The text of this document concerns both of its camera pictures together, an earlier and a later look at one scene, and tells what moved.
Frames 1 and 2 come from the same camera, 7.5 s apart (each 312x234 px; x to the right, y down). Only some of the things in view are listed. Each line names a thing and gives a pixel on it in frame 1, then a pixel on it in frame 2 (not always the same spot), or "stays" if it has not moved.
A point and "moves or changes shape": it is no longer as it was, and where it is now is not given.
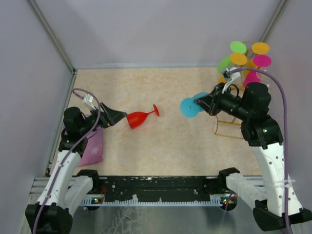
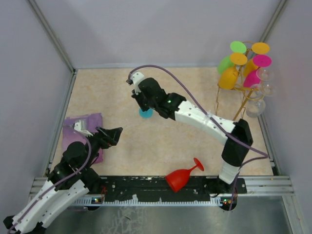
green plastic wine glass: x=225 y=62 stays
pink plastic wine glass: x=262 y=61 stays
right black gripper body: x=222 y=100 to x=144 y=104
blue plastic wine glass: x=189 y=108 moves or changes shape
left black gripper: x=109 y=117 to x=107 y=137
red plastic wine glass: x=135 y=119 to x=177 y=179
